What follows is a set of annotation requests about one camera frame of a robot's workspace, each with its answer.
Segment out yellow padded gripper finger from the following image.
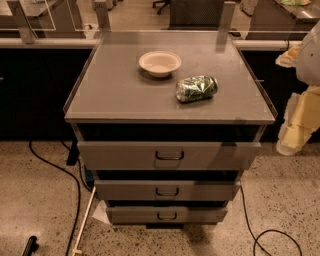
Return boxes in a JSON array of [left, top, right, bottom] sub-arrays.
[[276, 86, 320, 156]]

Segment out grey drawer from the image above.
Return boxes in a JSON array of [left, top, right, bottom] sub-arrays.
[[95, 180, 240, 201], [78, 141, 261, 170], [106, 206, 227, 224]]

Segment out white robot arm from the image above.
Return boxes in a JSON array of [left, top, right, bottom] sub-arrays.
[[276, 22, 320, 156]]

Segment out grey drawer cabinet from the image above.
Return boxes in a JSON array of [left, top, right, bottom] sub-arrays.
[[65, 31, 276, 218]]

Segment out grey bottom drawer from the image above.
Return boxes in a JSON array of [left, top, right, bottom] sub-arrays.
[[106, 206, 227, 224]]

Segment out grey top drawer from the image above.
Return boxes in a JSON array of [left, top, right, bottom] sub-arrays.
[[78, 141, 261, 170]]

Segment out background desk right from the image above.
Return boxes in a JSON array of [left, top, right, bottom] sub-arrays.
[[246, 0, 320, 40]]

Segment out background desk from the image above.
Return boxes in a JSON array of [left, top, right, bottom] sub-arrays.
[[0, 0, 85, 39], [246, 0, 320, 40]]

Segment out crushed green soda can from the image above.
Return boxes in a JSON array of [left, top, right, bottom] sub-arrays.
[[175, 75, 218, 103]]

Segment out white paper bowl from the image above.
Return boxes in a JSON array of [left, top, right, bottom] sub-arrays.
[[139, 51, 182, 78]]

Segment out white stick on floor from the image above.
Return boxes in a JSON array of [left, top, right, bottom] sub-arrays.
[[71, 188, 96, 256]]

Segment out background desk left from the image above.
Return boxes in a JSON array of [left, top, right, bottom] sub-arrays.
[[0, 0, 85, 39]]

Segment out black object on floor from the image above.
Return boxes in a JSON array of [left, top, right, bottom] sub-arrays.
[[22, 236, 39, 256]]

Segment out white horizontal rail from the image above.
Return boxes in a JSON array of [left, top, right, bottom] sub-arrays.
[[0, 38, 301, 51]]

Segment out grey post right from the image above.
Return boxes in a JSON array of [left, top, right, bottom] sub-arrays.
[[216, 1, 236, 53]]

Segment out grey post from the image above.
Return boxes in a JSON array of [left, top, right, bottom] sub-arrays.
[[7, 0, 36, 44], [94, 0, 111, 31], [216, 1, 236, 53]]

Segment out black floor cable right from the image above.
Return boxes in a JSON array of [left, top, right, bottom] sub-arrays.
[[239, 184, 304, 256]]

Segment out black floor cable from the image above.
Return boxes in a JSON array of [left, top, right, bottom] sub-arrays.
[[28, 139, 93, 256], [239, 184, 304, 256]]

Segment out grey post middle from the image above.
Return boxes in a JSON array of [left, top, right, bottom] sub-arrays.
[[94, 0, 111, 31]]

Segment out black floor cable left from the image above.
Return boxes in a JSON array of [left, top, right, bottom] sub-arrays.
[[28, 139, 93, 256]]

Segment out grey post left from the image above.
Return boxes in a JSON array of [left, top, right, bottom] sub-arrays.
[[7, 0, 36, 44]]

